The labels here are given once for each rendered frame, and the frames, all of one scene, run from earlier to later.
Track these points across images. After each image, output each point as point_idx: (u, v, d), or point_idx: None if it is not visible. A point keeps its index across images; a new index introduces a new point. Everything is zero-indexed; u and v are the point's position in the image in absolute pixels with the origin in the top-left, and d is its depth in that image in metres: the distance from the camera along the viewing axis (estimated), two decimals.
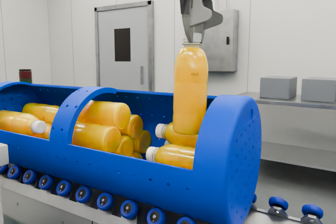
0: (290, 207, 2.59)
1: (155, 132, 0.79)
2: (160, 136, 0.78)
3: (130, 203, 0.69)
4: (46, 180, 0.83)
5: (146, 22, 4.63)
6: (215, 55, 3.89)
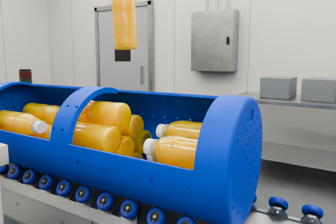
0: (290, 207, 2.59)
1: (156, 132, 0.79)
2: (160, 136, 0.78)
3: (130, 203, 0.69)
4: (46, 180, 0.83)
5: (146, 22, 4.63)
6: (215, 55, 3.89)
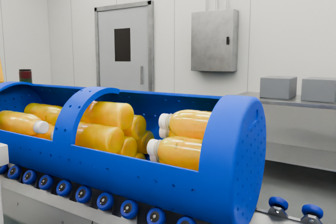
0: (290, 207, 2.59)
1: (159, 133, 0.78)
2: (163, 136, 0.78)
3: (131, 205, 0.68)
4: (46, 182, 0.83)
5: (146, 22, 4.63)
6: (215, 55, 3.89)
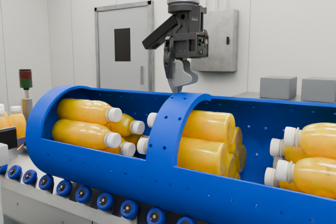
0: None
1: (270, 149, 0.64)
2: (276, 154, 0.64)
3: (132, 206, 0.68)
4: (45, 183, 0.83)
5: (146, 22, 4.63)
6: (215, 55, 3.89)
